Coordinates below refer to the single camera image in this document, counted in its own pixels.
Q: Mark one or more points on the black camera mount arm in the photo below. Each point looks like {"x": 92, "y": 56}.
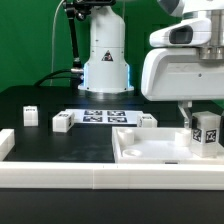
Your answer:
{"x": 79, "y": 10}

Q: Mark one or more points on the white marker tag sheet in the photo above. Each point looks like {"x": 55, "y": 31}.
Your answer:
{"x": 100, "y": 116}

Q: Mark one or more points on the white square table top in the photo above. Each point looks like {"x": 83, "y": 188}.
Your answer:
{"x": 134, "y": 145}

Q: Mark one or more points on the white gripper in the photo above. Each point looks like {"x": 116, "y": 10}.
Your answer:
{"x": 184, "y": 65}

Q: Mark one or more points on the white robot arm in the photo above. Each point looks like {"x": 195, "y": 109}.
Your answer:
{"x": 106, "y": 71}

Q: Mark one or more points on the white U-shaped fence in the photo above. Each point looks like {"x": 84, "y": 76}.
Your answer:
{"x": 104, "y": 175}

